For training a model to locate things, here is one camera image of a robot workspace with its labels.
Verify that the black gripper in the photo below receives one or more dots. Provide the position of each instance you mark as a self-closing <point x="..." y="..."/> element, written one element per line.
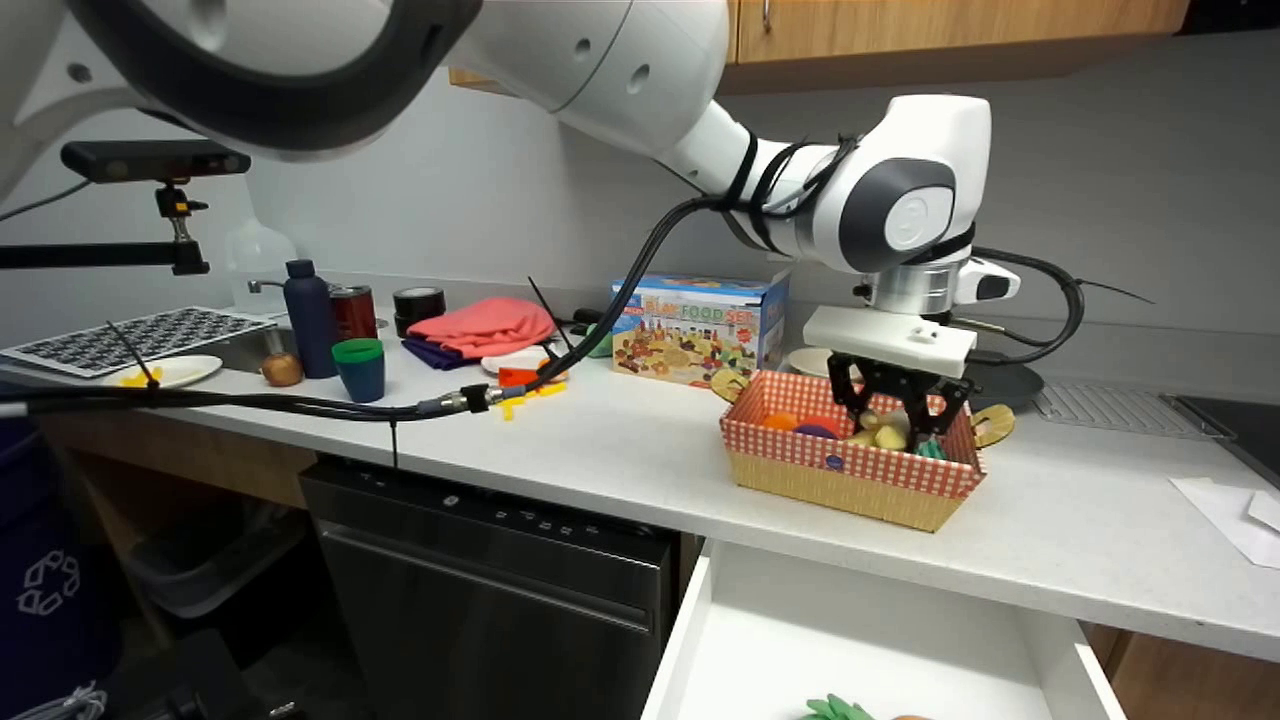
<point x="898" y="378"/>

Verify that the yellow white plush toy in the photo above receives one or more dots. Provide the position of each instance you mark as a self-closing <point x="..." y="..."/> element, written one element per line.
<point x="886" y="437"/>

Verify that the wooden front white drawer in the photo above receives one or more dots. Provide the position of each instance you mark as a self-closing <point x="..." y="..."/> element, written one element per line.
<point x="855" y="625"/>

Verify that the orange plush with green leaves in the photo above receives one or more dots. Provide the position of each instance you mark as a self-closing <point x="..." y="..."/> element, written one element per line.
<point x="839" y="711"/>

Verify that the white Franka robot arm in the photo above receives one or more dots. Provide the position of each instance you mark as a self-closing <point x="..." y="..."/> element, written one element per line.
<point x="601" y="53"/>

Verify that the open wooden sink cabinet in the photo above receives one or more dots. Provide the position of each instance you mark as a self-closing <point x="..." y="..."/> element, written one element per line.
<point x="175" y="460"/>

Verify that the teal toy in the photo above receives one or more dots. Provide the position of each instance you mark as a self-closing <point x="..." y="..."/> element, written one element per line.
<point x="930" y="451"/>

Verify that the purple toy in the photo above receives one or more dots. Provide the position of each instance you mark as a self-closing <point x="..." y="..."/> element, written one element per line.
<point x="819" y="431"/>

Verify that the white bowl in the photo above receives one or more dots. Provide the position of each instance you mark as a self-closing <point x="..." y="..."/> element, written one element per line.
<point x="804" y="363"/>

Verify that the red checkered woven basket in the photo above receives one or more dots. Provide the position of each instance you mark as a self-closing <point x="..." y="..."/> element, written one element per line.
<point x="855" y="486"/>

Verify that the yellow round toy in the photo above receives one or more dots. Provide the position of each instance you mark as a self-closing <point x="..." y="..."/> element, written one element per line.
<point x="996" y="424"/>

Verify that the black round pan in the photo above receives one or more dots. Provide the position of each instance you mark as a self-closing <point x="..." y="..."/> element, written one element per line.
<point x="1005" y="384"/>

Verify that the small orange toy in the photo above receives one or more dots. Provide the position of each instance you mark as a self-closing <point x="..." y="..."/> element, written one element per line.
<point x="780" y="421"/>

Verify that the small toy food piece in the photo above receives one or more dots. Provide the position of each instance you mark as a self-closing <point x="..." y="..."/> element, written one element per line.
<point x="724" y="384"/>

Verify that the blue toy food box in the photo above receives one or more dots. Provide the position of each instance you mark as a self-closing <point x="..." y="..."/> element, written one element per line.
<point x="695" y="340"/>

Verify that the small black object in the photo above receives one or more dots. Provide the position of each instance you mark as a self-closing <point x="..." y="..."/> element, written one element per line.
<point x="586" y="322"/>

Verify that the white paper sheet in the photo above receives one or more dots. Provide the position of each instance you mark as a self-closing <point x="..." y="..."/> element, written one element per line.
<point x="1215" y="515"/>

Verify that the yellow toy fry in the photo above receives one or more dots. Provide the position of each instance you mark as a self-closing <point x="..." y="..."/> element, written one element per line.
<point x="554" y="391"/>
<point x="512" y="406"/>

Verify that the black cooktop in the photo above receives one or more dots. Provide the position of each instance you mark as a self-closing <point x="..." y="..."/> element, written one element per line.
<point x="1244" y="424"/>

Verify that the red toy fries holder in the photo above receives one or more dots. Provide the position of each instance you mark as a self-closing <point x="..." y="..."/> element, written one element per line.
<point x="518" y="378"/>

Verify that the wooden upper cabinet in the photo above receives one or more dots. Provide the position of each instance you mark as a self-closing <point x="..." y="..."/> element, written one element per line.
<point x="1000" y="24"/>

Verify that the small white card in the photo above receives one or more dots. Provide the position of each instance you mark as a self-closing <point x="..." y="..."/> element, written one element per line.
<point x="1264" y="515"/>

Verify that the small white plate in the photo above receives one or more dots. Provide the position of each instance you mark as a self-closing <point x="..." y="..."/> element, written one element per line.
<point x="506" y="358"/>

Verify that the pink cloth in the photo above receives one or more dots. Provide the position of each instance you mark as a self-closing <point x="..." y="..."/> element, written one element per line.
<point x="484" y="325"/>

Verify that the wooden base cabinet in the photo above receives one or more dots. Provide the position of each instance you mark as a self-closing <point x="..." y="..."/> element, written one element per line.
<point x="1201" y="685"/>

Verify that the black steel dishwasher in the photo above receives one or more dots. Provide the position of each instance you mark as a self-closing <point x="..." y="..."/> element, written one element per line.
<point x="492" y="625"/>

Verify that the dark blue cloth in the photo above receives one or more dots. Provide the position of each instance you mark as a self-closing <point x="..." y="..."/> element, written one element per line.
<point x="424" y="355"/>

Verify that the dark range hood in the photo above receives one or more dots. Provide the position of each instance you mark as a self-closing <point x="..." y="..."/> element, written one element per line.
<point x="1233" y="14"/>

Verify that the green and blue cup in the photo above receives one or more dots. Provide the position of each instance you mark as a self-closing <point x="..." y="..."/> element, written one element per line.
<point x="360" y="374"/>

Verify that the dark red can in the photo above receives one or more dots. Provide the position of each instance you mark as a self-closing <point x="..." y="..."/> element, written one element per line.
<point x="358" y="312"/>

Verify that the blue bottle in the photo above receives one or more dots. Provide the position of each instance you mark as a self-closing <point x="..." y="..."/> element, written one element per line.
<point x="311" y="325"/>

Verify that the brown toy ball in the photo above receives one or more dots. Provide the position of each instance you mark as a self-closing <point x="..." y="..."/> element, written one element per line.
<point x="282" y="371"/>

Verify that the silver faucet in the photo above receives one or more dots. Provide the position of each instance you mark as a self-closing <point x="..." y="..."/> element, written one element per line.
<point x="265" y="282"/>

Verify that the steel sink basin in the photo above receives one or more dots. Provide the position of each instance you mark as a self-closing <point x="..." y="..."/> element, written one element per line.
<point x="246" y="350"/>

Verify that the black plastic bin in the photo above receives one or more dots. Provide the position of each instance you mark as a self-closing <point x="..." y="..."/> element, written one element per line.
<point x="214" y="566"/>

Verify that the white oval plate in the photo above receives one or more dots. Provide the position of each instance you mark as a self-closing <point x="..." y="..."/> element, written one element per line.
<point x="187" y="371"/>

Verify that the grey grid drying mat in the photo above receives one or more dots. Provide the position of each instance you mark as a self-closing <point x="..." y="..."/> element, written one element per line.
<point x="187" y="331"/>

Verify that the yellow toy food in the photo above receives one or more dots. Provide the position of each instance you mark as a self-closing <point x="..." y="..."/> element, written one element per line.
<point x="134" y="378"/>

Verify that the blue recycling bin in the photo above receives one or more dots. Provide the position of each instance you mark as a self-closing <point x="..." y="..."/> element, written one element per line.
<point x="45" y="584"/>

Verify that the black stereo camera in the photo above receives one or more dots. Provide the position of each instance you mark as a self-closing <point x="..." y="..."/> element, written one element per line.
<point x="145" y="163"/>

